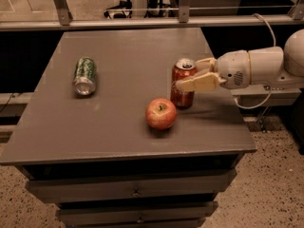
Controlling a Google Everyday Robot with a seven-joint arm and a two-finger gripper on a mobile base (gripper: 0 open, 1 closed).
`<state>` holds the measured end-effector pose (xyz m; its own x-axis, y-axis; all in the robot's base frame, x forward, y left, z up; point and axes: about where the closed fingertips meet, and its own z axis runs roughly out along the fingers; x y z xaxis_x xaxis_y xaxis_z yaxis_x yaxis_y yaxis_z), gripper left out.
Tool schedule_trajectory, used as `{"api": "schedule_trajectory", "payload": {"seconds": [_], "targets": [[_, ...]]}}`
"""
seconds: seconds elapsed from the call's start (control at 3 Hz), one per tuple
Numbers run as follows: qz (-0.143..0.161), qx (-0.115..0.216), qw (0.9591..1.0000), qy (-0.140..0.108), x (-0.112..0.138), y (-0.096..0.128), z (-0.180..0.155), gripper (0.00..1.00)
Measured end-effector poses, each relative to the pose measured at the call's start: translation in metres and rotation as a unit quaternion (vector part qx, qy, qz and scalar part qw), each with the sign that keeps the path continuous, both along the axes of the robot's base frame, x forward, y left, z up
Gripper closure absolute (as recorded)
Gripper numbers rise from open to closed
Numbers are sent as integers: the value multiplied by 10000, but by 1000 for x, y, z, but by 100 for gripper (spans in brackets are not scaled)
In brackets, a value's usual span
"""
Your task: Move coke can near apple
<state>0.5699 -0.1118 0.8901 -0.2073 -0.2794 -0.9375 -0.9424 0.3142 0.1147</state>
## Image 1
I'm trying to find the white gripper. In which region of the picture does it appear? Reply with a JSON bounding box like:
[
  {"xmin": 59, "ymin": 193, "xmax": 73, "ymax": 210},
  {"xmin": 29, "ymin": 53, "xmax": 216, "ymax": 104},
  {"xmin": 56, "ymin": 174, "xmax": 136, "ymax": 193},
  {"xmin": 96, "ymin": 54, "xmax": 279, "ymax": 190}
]
[{"xmin": 176, "ymin": 50, "xmax": 250, "ymax": 92}]

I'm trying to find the red coke can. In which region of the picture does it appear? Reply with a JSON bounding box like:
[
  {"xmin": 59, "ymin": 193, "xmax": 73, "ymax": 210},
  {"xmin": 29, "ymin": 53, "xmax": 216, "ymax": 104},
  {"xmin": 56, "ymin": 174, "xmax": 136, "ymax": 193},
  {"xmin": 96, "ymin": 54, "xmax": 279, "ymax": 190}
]
[{"xmin": 170, "ymin": 58, "xmax": 198, "ymax": 108}]

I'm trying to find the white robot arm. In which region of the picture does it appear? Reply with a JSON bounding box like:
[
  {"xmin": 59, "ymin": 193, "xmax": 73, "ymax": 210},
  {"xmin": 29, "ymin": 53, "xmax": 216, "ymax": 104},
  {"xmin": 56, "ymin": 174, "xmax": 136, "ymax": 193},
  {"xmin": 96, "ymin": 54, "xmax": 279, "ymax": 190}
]
[{"xmin": 176, "ymin": 29, "xmax": 304, "ymax": 92}]

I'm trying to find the red apple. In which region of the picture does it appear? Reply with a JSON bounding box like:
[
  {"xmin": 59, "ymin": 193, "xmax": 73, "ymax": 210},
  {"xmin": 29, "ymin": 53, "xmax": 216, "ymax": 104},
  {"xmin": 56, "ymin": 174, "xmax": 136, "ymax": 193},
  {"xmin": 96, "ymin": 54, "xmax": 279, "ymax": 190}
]
[{"xmin": 145, "ymin": 98, "xmax": 177, "ymax": 130}]

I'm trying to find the green soda can lying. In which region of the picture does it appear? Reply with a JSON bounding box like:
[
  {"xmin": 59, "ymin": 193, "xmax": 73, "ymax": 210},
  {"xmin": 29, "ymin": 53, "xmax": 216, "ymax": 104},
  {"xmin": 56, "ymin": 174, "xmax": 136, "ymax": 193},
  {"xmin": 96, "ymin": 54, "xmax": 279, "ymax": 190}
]
[{"xmin": 72, "ymin": 57, "xmax": 96, "ymax": 96}]

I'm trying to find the top drawer knob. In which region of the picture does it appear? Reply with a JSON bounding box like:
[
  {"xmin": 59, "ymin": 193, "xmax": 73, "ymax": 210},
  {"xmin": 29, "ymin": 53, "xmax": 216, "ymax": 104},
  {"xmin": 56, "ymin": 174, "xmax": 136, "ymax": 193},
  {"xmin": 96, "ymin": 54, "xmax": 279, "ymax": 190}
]
[{"xmin": 132, "ymin": 189, "xmax": 142, "ymax": 198}]

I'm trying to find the drawer knob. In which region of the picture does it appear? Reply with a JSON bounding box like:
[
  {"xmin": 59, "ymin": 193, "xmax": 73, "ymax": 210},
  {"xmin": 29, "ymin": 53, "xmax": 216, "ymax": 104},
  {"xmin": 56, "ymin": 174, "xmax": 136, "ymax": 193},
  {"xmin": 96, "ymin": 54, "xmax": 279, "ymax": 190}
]
[
  {"xmin": 137, "ymin": 217, "xmax": 145, "ymax": 224},
  {"xmin": 132, "ymin": 189, "xmax": 142, "ymax": 198}
]

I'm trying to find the grey drawer cabinet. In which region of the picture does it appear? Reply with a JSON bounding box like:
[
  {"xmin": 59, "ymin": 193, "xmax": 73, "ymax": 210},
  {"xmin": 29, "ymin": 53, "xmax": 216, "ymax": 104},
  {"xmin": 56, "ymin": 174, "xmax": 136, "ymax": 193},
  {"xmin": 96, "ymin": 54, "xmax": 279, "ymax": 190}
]
[{"xmin": 0, "ymin": 28, "xmax": 255, "ymax": 228}]

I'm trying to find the white cable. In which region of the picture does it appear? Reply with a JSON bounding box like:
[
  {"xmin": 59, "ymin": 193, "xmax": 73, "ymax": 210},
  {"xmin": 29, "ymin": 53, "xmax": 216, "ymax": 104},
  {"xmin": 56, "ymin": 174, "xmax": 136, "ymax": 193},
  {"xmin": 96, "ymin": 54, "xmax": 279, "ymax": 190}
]
[{"xmin": 234, "ymin": 12, "xmax": 277, "ymax": 110}]

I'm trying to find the metal railing frame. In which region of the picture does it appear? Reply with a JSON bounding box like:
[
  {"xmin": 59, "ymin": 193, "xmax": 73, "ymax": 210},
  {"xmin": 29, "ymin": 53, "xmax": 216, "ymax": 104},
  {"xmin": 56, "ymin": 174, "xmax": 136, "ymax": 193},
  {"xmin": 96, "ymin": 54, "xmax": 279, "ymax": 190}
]
[{"xmin": 0, "ymin": 0, "xmax": 303, "ymax": 31}]

